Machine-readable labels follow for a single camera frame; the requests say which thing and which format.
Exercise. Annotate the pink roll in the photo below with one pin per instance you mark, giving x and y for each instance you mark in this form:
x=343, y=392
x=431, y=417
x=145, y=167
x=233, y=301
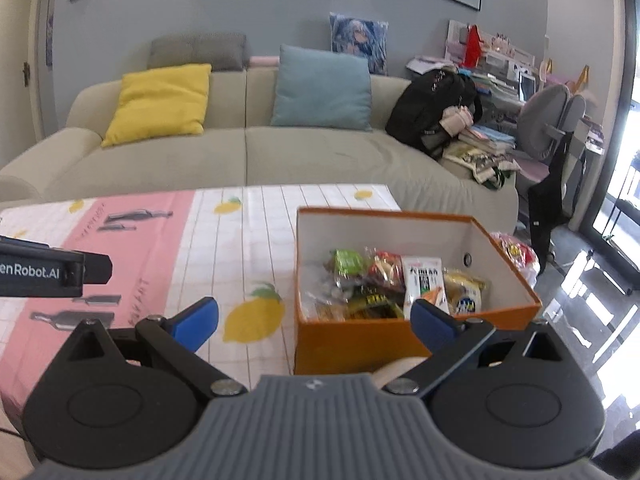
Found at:
x=264, y=61

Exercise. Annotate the pink cloth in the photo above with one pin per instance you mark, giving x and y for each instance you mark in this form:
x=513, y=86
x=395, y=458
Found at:
x=456, y=120

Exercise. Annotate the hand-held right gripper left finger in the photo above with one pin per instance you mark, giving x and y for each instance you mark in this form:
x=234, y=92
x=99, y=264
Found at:
x=192, y=322

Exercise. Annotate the beige sofa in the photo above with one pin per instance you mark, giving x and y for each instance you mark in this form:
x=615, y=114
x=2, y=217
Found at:
x=300, y=160

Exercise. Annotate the person's right forearm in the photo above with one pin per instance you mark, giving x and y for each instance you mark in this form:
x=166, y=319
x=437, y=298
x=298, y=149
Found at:
x=620, y=460

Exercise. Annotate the printed tote bag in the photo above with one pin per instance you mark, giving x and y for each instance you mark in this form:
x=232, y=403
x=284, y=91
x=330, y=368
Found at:
x=480, y=167

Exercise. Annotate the black garment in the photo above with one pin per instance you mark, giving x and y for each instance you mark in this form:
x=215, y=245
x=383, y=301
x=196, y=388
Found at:
x=552, y=200

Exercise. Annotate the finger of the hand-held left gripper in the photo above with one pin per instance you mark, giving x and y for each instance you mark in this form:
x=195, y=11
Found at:
x=97, y=267

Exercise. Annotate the blue pillow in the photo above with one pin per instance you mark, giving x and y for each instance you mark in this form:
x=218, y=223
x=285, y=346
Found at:
x=322, y=87

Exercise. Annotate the printed figure pillow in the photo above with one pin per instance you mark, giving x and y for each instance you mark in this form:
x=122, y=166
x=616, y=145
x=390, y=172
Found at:
x=360, y=40

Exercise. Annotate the red paper bag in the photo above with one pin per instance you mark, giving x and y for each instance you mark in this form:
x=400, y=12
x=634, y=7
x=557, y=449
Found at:
x=472, y=47

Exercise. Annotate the white potato chip packet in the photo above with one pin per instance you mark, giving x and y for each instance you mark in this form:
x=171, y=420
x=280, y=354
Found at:
x=465, y=295

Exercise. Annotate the cluttered desk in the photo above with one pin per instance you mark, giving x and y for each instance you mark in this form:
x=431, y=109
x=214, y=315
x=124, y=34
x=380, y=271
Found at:
x=495, y=70

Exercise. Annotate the stack of books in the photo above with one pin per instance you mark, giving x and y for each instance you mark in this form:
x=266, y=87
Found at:
x=487, y=137

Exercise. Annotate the green snack packet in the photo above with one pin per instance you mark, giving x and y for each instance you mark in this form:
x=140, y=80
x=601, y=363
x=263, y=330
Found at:
x=350, y=265

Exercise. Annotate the black backpack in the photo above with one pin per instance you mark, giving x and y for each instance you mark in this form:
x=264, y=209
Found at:
x=425, y=110

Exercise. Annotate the grey office chair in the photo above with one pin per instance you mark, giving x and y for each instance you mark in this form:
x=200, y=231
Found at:
x=542, y=115

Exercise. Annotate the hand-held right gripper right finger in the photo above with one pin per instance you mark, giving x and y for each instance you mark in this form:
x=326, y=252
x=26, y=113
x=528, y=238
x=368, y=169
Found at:
x=434, y=324

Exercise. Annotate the orange cardboard box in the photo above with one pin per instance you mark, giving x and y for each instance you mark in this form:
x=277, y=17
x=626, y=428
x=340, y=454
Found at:
x=350, y=350

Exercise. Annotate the red plastic bag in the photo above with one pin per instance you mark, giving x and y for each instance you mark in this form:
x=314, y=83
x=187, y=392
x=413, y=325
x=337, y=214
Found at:
x=517, y=255

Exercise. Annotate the wall poster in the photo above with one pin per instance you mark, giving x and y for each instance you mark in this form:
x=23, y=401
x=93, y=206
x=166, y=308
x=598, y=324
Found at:
x=49, y=40

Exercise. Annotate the grey pillow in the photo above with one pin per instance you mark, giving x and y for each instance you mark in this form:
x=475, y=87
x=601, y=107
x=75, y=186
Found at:
x=197, y=52

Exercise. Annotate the pink and white printed tablecloth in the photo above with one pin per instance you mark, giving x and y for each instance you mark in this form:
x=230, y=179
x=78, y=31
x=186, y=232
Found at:
x=225, y=250

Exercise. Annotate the dark brown snack packet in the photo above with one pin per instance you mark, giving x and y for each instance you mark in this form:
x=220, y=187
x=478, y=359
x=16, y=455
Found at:
x=372, y=304

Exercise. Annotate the orange-red snack packet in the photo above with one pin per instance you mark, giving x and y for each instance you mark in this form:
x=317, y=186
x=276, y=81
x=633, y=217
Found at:
x=387, y=270

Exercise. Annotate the yellow pillow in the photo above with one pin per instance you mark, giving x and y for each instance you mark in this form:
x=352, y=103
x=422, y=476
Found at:
x=160, y=102

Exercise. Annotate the white carrot print packet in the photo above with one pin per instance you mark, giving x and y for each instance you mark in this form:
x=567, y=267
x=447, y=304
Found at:
x=422, y=280

